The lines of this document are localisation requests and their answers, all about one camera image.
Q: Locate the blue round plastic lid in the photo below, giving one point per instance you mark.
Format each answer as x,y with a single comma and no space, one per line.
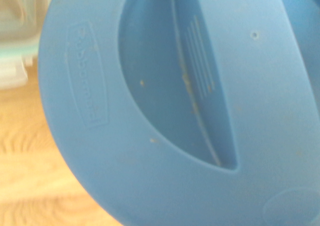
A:
175,111

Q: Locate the clear container with teal lid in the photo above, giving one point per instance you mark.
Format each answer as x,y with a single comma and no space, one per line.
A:
17,36

